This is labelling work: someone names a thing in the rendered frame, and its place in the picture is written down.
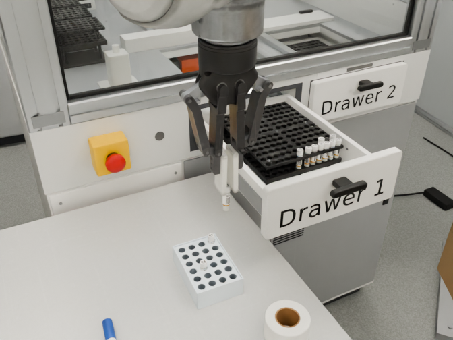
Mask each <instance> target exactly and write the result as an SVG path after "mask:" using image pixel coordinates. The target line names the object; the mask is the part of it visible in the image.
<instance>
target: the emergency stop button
mask: <svg viewBox="0 0 453 340"><path fill-rule="evenodd" d="M125 165H126V161H125V158H124V157H123V156H122V155H120V154H112V155H111V156H109V157H108V158H107V159H106V162H105V166H106V168H107V170H108V171H110V172H111V173H118V172H120V171H122V170H123V169H124V168H125Z"/></svg>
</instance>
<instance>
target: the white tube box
mask: <svg viewBox="0 0 453 340"><path fill-rule="evenodd" d="M172 247H173V261H174V263H175V265H176V267H177V269H178V271H179V273H180V275H181V277H182V279H183V281H184V283H185V285H186V287H187V289H188V291H189V293H190V295H191V297H192V299H193V301H194V303H195V305H196V307H197V309H198V310H199V309H201V308H204V307H206V306H210V305H212V304H216V303H218V302H221V301H224V300H227V299H230V298H233V297H235V296H238V295H241V294H243V276H242V275H241V273H240V272H239V270H238V269H237V267H236V266H235V264H234V262H233V261H232V260H231V257H230V256H229V255H228V253H227V251H226V250H225V248H224V247H223V245H222V244H221V242H220V241H219V239H218V238H217V236H216V234H215V233H214V243H213V244H209V243H208V236H204V237H200V238H197V239H193V240H191V241H188V242H184V243H181V244H177V245H174V246H172ZM201 260H206V261H207V270H206V271H201V270H200V261H201Z"/></svg>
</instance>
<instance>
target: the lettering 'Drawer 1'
mask: <svg viewBox="0 0 453 340"><path fill-rule="evenodd" d="M379 182H380V187H379V190H378V193H377V194H375V195H374V196H377V195H379V194H383V192H380V191H381V187H382V182H383V179H381V180H379V181H377V183H379ZM363 190H366V188H365V189H363ZM363 190H359V195H358V199H357V202H359V199H360V195H361V192H362V191H363ZM351 194H352V195H353V197H351V198H347V199H346V197H347V196H348V195H350V194H347V195H346V196H345V197H344V200H343V204H344V205H345V206H348V205H350V204H352V203H353V201H352V202H351V203H348V204H346V202H345V201H346V200H350V199H352V198H354V197H355V194H354V193H351ZM340 199H341V197H339V199H338V202H337V203H336V206H335V200H334V198H333V199H332V200H331V203H330V205H329V208H328V203H327V201H325V205H326V212H329V210H330V207H331V205H332V202H333V205H334V210H335V209H337V206H338V203H339V202H340ZM314 206H318V208H316V209H313V210H312V211H311V212H310V213H309V217H315V216H316V215H320V204H314V205H313V206H311V208H312V207H314ZM305 209H308V207H306V208H304V209H300V216H299V221H301V218H302V213H303V211H304V210H305ZM315 210H318V212H317V213H316V214H315V215H311V214H312V212H313V211H315ZM289 211H291V212H293V218H292V220H291V222H289V223H287V224H285V225H282V224H283V216H284V213H285V212H289ZM295 216H296V212H295V210H293V209H288V210H284V211H282V212H281V218H280V228H281V227H285V226H287V225H290V224H291V223H292V222H293V221H294V220H295Z"/></svg>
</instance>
